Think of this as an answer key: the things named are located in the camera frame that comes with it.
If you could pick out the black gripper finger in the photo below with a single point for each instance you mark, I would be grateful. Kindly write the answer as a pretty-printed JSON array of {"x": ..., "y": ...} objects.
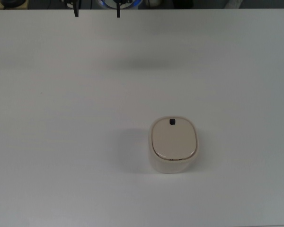
[
  {"x": 118, "y": 11},
  {"x": 75, "y": 11}
]

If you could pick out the black trash can push button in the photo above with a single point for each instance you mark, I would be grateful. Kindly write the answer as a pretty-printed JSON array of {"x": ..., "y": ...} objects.
[{"x": 172, "y": 121}]

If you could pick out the beige trash can lid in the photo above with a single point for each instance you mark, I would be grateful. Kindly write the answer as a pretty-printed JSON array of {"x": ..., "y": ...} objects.
[{"x": 174, "y": 142}]

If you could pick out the small white trash can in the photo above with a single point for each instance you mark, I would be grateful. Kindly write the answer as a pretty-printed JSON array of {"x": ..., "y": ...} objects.
[{"x": 170, "y": 167}]

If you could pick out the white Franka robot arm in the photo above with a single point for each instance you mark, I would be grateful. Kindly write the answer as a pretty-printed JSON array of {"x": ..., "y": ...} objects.
[{"x": 135, "y": 2}]

